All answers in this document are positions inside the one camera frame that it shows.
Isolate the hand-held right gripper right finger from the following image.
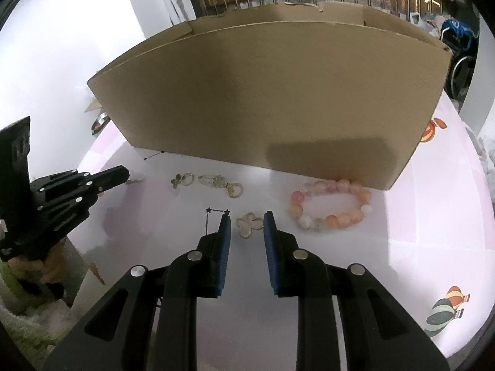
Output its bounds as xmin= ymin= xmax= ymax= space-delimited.
xmin=263 ymin=211 xmax=451 ymax=371

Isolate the pink bead bracelet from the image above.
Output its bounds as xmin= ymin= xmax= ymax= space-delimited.
xmin=288 ymin=179 xmax=372 ymax=232

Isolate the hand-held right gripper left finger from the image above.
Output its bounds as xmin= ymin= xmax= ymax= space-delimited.
xmin=42 ymin=213 xmax=233 ymax=371

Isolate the person's left hand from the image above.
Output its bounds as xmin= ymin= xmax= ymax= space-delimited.
xmin=39 ymin=240 xmax=68 ymax=287

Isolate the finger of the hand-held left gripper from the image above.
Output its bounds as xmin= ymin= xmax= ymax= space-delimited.
xmin=91 ymin=165 xmax=130 ymax=194

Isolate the green fluffy cloth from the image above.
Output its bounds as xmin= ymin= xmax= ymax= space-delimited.
xmin=0 ymin=259 xmax=70 ymax=368

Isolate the wheelchair with blue bag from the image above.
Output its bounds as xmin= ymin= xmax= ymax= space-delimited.
xmin=441 ymin=17 xmax=480 ymax=99

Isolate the gold ring clear charm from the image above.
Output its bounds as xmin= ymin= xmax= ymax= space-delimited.
xmin=198 ymin=174 xmax=244 ymax=198

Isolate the black star chain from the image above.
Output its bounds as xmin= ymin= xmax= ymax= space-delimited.
xmin=206 ymin=208 xmax=231 ymax=236

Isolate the brown cardboard box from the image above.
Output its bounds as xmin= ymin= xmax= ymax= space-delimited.
xmin=87 ymin=2 xmax=453 ymax=191

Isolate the pink checked tablecloth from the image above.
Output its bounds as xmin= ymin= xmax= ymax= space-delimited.
xmin=70 ymin=96 xmax=495 ymax=360

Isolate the pale butterfly charm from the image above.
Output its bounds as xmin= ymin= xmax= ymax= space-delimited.
xmin=237 ymin=212 xmax=264 ymax=238

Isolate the white plastic bag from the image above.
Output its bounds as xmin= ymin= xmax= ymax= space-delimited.
xmin=410 ymin=11 xmax=441 ymax=37

